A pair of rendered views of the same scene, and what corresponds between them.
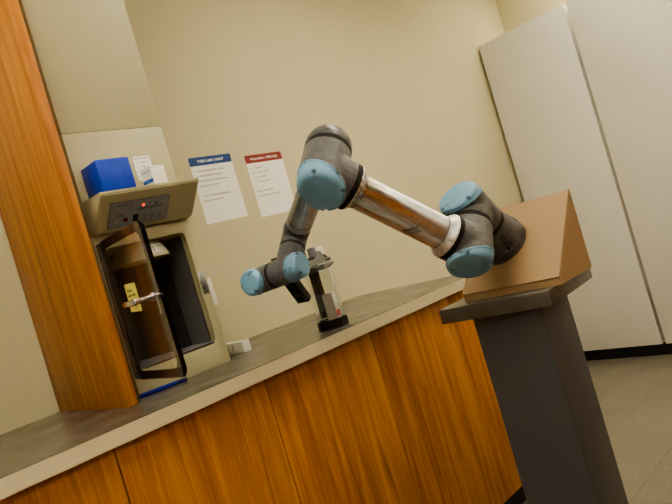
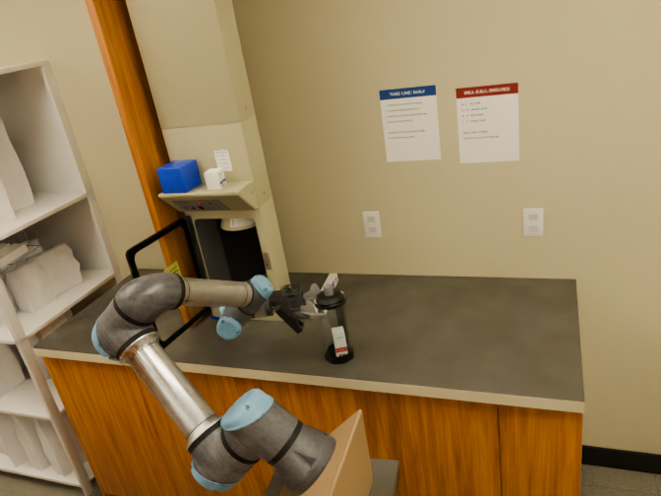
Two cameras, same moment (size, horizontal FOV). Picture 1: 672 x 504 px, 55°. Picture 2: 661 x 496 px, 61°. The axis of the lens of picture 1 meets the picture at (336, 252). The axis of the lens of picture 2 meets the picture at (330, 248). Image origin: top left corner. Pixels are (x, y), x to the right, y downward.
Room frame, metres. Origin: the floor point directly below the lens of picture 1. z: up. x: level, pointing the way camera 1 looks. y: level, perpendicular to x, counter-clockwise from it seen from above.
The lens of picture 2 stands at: (1.56, -1.40, 2.03)
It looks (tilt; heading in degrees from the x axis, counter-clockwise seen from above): 24 degrees down; 68
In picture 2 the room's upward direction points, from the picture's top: 10 degrees counter-clockwise
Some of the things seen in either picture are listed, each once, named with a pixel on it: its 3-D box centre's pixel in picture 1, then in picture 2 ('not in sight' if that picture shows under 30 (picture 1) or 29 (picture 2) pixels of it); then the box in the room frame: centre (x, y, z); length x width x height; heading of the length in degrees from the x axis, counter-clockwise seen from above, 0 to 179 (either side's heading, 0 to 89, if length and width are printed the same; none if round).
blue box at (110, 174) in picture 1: (108, 178); (179, 176); (1.82, 0.55, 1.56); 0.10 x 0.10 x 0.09; 45
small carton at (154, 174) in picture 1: (154, 177); (214, 178); (1.92, 0.45, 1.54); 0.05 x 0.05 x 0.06; 53
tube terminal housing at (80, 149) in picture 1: (132, 262); (241, 217); (2.02, 0.62, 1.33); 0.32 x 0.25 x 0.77; 135
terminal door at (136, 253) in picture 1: (139, 304); (171, 282); (1.69, 0.53, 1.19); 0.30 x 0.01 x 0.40; 39
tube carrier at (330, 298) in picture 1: (323, 292); (334, 326); (2.12, 0.08, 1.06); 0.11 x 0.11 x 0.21
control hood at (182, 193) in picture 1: (147, 205); (209, 201); (1.89, 0.49, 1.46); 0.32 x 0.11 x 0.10; 135
